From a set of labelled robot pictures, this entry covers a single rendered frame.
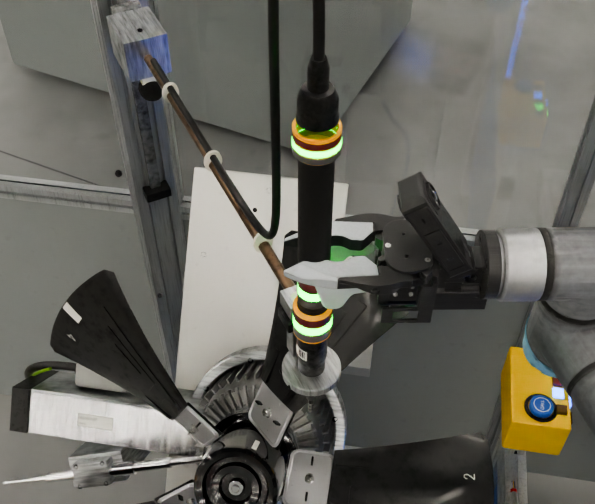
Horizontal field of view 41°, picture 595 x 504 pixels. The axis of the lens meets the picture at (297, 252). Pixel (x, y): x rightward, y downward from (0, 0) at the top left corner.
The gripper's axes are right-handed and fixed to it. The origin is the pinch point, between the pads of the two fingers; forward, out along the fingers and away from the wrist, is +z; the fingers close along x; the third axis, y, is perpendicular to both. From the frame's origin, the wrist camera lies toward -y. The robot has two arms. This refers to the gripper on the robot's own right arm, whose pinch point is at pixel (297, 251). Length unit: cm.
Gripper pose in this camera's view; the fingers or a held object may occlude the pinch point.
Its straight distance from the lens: 79.7
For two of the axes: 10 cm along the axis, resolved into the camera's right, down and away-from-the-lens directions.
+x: -0.1, -7.3, 6.8
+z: -10.0, 0.1, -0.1
